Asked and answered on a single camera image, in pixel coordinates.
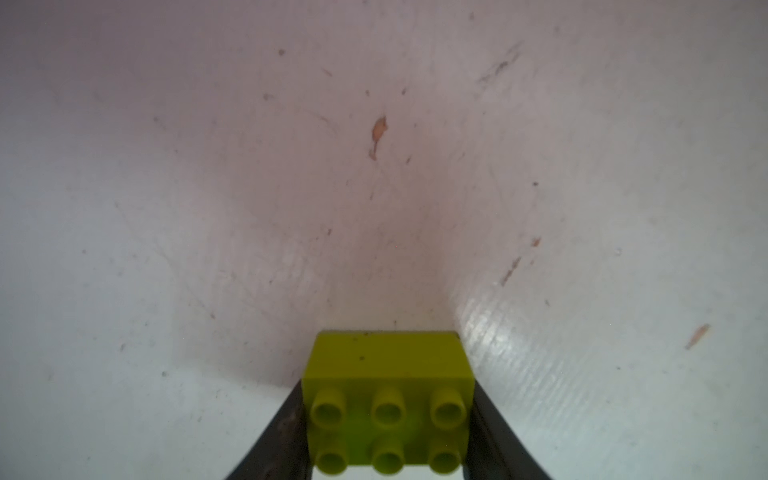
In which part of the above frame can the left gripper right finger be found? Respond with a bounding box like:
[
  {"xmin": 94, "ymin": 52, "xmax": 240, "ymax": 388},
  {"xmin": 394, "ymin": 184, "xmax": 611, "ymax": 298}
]
[{"xmin": 463, "ymin": 381, "xmax": 552, "ymax": 480}]

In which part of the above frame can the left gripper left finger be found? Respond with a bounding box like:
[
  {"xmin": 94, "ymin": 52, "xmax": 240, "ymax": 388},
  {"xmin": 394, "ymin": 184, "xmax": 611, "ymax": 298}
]
[{"xmin": 226, "ymin": 381, "xmax": 312, "ymax": 480}]

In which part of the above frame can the green lego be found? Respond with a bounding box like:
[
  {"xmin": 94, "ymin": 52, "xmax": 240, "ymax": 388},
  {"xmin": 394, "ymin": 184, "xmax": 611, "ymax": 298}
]
[{"xmin": 301, "ymin": 331, "xmax": 476, "ymax": 475}]

